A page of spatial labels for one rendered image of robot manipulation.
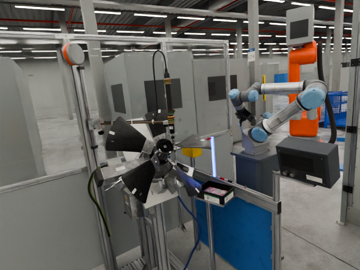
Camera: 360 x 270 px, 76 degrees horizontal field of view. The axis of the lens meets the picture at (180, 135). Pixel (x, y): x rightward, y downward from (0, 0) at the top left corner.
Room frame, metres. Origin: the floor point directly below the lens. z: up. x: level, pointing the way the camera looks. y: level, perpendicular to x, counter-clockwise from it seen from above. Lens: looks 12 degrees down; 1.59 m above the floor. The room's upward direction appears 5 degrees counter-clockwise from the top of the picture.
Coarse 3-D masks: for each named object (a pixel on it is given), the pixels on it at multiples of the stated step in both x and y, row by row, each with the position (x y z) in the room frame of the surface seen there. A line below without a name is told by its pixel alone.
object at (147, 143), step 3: (147, 141) 1.44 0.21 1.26; (150, 141) 1.44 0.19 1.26; (153, 141) 1.44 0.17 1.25; (144, 144) 1.43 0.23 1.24; (147, 144) 1.44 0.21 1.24; (150, 144) 1.44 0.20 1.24; (153, 144) 1.44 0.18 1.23; (144, 147) 1.43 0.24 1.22; (150, 147) 1.44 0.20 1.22; (144, 150) 1.44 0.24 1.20; (147, 150) 1.44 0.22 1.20; (150, 150) 1.44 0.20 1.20; (147, 153) 1.44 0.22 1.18; (150, 153) 1.44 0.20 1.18
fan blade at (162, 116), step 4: (148, 112) 1.70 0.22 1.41; (152, 112) 1.69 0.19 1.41; (160, 112) 1.68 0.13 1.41; (164, 112) 1.67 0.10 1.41; (148, 116) 1.68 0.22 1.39; (152, 116) 1.67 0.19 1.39; (156, 116) 1.66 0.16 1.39; (160, 116) 1.64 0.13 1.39; (164, 116) 1.63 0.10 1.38; (156, 120) 1.63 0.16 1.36; (160, 120) 1.62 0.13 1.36; (164, 120) 1.61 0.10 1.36; (148, 124) 1.64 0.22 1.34; (152, 124) 1.62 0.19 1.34; (156, 124) 1.60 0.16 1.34; (160, 124) 1.59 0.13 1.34; (152, 128) 1.60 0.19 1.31; (156, 128) 1.58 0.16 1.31; (160, 128) 1.56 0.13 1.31; (164, 128) 1.55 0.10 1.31; (152, 132) 1.58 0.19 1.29; (156, 132) 1.56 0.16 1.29; (160, 132) 1.54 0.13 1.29; (164, 132) 1.52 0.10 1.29
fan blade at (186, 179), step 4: (176, 168) 1.35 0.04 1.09; (180, 168) 1.43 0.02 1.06; (180, 172) 1.34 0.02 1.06; (184, 172) 1.43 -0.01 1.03; (180, 176) 1.31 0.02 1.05; (184, 176) 1.34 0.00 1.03; (188, 176) 1.41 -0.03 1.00; (184, 180) 1.31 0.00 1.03; (188, 180) 1.34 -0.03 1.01; (192, 180) 1.41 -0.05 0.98; (184, 184) 1.27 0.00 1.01; (188, 184) 1.30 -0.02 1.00; (192, 184) 1.34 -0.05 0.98; (200, 184) 1.43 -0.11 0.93; (188, 188) 1.27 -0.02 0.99; (192, 188) 1.30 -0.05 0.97; (200, 188) 1.38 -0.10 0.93; (188, 192) 1.24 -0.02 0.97; (192, 192) 1.27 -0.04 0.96; (196, 192) 1.30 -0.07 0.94; (192, 196) 1.25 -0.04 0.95
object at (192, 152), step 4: (184, 148) 1.95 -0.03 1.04; (188, 148) 1.90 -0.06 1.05; (192, 148) 1.86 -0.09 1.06; (196, 148) 1.88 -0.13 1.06; (200, 148) 1.90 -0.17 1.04; (184, 152) 1.96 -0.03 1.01; (188, 152) 1.91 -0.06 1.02; (192, 152) 1.86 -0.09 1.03; (196, 152) 1.88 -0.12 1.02; (200, 152) 1.90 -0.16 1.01; (192, 156) 1.86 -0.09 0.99; (196, 156) 1.88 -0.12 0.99
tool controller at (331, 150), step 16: (288, 144) 1.16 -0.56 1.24; (304, 144) 1.11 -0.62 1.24; (320, 144) 1.07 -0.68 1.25; (336, 144) 1.03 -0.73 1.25; (288, 160) 1.14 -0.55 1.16; (304, 160) 1.06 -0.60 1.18; (320, 160) 1.00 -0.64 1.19; (336, 160) 1.02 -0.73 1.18; (288, 176) 1.17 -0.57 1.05; (304, 176) 1.09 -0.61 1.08; (320, 176) 1.02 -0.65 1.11; (336, 176) 1.03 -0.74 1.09
